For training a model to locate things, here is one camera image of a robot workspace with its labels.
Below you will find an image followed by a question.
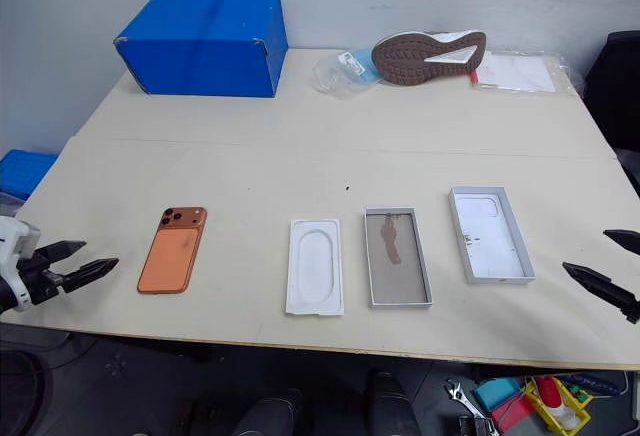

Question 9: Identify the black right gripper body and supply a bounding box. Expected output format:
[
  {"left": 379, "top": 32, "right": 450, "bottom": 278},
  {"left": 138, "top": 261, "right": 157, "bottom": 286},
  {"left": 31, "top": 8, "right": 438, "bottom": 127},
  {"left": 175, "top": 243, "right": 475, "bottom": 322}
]
[{"left": 618, "top": 294, "right": 640, "bottom": 326}]

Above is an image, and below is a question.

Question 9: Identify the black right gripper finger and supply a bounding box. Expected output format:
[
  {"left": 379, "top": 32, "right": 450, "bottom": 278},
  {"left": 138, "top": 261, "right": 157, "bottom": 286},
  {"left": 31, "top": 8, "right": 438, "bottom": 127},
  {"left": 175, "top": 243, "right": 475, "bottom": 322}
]
[
  {"left": 561, "top": 261, "right": 640, "bottom": 308},
  {"left": 602, "top": 228, "right": 640, "bottom": 258}
]

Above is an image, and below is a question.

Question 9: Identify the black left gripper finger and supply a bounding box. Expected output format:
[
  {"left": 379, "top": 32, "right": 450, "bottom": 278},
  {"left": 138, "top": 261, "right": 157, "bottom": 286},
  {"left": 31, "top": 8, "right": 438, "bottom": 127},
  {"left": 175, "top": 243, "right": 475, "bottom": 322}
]
[
  {"left": 33, "top": 239, "right": 88, "bottom": 273},
  {"left": 59, "top": 257, "right": 121, "bottom": 294}
]

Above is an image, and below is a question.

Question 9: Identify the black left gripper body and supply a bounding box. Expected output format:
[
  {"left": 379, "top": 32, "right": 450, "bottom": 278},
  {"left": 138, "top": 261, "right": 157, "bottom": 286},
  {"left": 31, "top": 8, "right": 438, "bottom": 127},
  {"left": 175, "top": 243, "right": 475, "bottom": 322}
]
[{"left": 16, "top": 250, "right": 66, "bottom": 306}]

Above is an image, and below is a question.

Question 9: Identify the orange smartphone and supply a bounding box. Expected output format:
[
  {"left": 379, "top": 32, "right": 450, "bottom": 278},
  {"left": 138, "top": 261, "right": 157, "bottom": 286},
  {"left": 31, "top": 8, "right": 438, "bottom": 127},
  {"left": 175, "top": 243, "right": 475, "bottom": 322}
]
[{"left": 136, "top": 206, "right": 208, "bottom": 296}]

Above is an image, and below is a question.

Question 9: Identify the white phone box lid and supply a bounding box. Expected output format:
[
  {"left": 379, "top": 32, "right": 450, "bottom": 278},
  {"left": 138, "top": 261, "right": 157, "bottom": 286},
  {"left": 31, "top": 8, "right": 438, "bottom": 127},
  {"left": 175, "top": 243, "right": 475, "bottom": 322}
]
[{"left": 447, "top": 185, "right": 537, "bottom": 286}]

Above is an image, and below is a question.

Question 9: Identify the blue plastic block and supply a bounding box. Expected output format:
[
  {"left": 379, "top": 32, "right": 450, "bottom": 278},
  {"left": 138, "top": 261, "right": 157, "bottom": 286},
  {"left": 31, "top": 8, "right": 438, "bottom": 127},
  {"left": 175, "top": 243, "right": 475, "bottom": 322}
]
[{"left": 471, "top": 376, "right": 524, "bottom": 410}]

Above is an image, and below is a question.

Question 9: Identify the red plastic block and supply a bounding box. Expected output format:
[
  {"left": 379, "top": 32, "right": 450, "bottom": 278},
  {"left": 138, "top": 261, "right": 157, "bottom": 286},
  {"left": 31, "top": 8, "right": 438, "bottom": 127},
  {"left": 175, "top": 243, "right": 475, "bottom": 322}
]
[{"left": 487, "top": 397, "right": 538, "bottom": 433}]

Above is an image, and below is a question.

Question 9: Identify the white phone box base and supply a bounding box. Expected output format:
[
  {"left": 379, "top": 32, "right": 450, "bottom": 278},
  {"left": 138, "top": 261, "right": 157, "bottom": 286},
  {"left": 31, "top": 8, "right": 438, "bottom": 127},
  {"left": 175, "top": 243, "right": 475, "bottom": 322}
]
[{"left": 363, "top": 205, "right": 434, "bottom": 310}]

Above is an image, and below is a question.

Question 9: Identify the blue cardboard shoebox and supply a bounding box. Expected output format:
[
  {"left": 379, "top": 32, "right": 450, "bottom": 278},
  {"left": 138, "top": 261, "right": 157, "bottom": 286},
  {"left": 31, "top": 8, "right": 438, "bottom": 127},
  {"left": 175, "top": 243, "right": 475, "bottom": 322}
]
[{"left": 113, "top": 0, "right": 289, "bottom": 99}]

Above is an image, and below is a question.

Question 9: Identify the blue plastic bin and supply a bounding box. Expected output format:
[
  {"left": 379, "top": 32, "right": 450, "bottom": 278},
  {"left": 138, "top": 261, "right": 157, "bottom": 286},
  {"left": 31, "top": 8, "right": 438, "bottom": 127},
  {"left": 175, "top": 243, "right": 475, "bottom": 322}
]
[{"left": 0, "top": 148, "right": 59, "bottom": 203}]

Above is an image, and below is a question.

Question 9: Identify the yellow plastic parts bin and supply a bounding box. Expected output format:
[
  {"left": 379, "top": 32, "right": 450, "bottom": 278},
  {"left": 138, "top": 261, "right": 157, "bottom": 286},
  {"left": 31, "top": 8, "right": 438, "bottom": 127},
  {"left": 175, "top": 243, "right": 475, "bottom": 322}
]
[{"left": 522, "top": 374, "right": 595, "bottom": 433}]

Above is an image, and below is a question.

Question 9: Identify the dark round floor object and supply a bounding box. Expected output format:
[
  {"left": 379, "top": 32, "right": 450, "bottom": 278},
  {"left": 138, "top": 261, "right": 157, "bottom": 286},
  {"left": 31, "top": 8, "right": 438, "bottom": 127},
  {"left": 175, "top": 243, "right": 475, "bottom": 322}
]
[{"left": 0, "top": 350, "right": 52, "bottom": 436}]

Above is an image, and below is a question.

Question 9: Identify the red bottle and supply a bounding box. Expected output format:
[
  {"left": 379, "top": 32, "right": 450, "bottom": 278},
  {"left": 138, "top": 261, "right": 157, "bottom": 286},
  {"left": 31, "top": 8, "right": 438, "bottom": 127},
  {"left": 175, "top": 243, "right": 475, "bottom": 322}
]
[{"left": 534, "top": 376, "right": 564, "bottom": 410}]

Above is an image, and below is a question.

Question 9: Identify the black office chair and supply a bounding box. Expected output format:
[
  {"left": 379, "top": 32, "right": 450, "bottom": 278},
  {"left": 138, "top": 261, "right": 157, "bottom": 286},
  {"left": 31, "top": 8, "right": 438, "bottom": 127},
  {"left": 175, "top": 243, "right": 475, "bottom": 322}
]
[{"left": 581, "top": 30, "right": 640, "bottom": 158}]

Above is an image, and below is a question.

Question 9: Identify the silver wrench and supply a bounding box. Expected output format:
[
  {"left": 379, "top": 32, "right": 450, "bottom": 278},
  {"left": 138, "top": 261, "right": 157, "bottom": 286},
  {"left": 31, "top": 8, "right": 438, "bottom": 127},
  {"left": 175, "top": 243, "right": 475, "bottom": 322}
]
[{"left": 445, "top": 378, "right": 484, "bottom": 419}]

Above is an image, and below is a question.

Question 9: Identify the clear sleeve with white paper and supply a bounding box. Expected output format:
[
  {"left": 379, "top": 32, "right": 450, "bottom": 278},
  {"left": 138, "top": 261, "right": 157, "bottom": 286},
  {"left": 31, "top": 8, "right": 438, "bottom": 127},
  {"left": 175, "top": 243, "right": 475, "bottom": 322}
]
[{"left": 471, "top": 50, "right": 584, "bottom": 96}]

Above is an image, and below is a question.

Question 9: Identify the white moulded tray insert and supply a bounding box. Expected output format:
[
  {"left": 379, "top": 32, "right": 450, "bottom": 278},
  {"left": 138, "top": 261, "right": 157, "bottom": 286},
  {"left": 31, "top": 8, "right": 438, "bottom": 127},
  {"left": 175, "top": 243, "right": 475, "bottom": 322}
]
[{"left": 285, "top": 218, "right": 345, "bottom": 317}]

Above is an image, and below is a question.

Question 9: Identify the dark rounded shape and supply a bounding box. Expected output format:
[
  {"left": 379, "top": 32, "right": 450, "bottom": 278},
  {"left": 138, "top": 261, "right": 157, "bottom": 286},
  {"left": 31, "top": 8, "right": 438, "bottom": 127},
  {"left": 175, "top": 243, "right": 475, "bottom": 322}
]
[{"left": 233, "top": 387, "right": 307, "bottom": 436}]

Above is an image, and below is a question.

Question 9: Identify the sneaker with brown sole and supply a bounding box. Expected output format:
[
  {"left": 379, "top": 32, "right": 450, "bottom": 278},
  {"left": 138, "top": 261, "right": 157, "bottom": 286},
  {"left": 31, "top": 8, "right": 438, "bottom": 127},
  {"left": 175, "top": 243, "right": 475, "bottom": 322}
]
[{"left": 370, "top": 30, "right": 488, "bottom": 88}]

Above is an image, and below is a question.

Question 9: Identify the crumpled clear plastic bag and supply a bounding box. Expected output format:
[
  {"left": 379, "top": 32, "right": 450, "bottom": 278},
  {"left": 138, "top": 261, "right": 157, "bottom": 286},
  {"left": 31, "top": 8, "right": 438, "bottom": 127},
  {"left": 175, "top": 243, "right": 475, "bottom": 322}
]
[{"left": 312, "top": 48, "right": 384, "bottom": 100}]

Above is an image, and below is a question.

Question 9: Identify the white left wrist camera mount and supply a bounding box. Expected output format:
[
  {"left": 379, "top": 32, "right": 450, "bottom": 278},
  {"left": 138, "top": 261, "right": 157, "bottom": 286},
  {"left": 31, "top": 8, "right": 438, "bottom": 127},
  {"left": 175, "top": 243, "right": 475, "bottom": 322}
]
[{"left": 0, "top": 216, "right": 42, "bottom": 313}]

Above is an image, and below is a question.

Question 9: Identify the white cable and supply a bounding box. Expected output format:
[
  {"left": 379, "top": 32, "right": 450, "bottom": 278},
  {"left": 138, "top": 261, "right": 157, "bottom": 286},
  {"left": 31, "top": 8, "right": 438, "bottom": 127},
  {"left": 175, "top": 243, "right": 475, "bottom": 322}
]
[{"left": 593, "top": 370, "right": 631, "bottom": 401}]

